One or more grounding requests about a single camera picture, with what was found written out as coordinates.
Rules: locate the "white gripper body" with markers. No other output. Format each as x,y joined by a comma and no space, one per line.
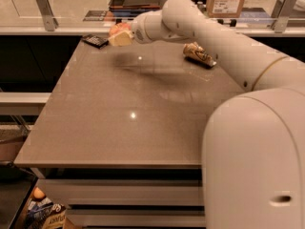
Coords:
142,31

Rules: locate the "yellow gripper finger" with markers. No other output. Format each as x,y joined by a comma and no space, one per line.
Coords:
121,38

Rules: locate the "red yellow apple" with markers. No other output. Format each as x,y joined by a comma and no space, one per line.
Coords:
118,28

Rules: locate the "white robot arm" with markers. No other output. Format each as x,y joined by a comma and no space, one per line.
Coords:
253,158

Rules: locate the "dark rxbar chocolate bar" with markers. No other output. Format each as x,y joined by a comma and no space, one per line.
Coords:
95,41

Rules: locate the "stacked trays behind glass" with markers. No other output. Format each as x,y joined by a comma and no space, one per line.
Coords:
135,0

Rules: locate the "gold crushed soda can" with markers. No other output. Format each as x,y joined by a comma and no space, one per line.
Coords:
195,52

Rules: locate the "brown cardboard box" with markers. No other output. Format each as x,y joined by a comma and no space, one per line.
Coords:
224,8

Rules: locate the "upper grey drawer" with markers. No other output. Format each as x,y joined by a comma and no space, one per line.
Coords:
122,192

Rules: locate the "grey drawer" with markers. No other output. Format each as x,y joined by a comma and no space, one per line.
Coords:
122,192
136,218

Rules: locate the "lower grey drawer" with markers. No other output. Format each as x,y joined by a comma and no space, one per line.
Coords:
136,218

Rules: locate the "snack bags in bin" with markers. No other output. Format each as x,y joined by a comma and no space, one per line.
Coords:
42,213

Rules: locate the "left metal rail bracket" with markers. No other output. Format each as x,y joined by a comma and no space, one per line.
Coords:
49,21

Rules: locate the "right metal rail bracket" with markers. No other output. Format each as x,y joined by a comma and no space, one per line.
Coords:
281,14

